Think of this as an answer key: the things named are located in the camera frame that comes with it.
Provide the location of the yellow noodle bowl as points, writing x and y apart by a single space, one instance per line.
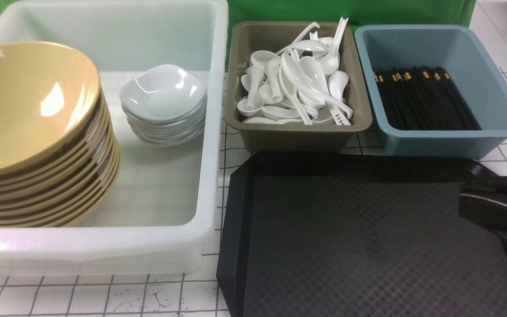
47 91

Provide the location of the bundle of black chopsticks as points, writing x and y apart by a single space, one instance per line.
423 99

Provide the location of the blue chopstick tray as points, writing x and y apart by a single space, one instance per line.
460 52

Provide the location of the black serving tray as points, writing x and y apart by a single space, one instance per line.
333 235

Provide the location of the stack of yellow bowls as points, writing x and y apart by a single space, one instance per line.
71 191

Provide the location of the large white plastic bin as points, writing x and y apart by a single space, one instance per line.
161 209

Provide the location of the stack of white dishes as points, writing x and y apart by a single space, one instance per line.
173 133

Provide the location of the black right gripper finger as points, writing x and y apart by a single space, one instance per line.
483 201

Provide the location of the small white sauce dish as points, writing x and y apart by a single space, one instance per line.
164 92

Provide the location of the pile of white spoons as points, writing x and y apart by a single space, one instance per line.
299 84

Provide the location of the top stacked white dish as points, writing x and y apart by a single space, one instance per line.
170 121

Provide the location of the top stacked yellow bowl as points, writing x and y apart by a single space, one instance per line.
63 153

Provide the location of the olive green spoon tray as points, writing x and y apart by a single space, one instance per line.
252 36

